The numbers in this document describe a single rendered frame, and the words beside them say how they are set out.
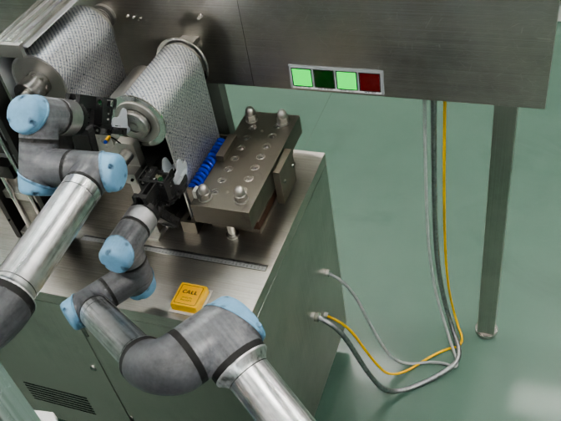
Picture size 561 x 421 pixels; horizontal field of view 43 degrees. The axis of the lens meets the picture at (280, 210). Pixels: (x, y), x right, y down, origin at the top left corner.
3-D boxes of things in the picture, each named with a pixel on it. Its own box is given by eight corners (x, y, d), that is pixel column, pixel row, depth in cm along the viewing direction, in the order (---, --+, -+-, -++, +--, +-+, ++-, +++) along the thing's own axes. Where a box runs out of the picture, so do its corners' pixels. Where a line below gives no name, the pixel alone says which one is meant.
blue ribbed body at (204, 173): (188, 195, 185) (184, 185, 182) (219, 144, 199) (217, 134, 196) (199, 196, 184) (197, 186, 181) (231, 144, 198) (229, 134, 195)
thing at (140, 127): (152, 139, 169) (126, 139, 172) (156, 134, 170) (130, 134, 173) (140, 114, 164) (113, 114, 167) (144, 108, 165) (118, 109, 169)
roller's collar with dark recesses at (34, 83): (20, 106, 172) (9, 83, 168) (33, 92, 176) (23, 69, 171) (42, 108, 170) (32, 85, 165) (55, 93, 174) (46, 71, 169)
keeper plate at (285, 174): (278, 203, 192) (271, 172, 185) (290, 179, 199) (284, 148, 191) (286, 204, 191) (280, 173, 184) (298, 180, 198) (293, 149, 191)
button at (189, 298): (172, 309, 172) (169, 303, 170) (184, 287, 176) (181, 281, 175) (198, 315, 169) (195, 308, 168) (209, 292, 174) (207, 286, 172)
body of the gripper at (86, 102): (119, 99, 158) (88, 94, 147) (117, 138, 159) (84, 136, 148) (90, 96, 161) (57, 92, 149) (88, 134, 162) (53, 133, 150)
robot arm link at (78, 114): (71, 137, 144) (37, 133, 146) (85, 137, 148) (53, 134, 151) (74, 99, 143) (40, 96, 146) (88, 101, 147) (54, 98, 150)
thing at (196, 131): (183, 193, 184) (165, 136, 171) (218, 137, 199) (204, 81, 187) (184, 194, 183) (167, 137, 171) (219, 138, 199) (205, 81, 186)
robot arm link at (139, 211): (154, 241, 164) (123, 236, 167) (162, 227, 167) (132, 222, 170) (145, 218, 159) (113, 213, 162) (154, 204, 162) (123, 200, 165)
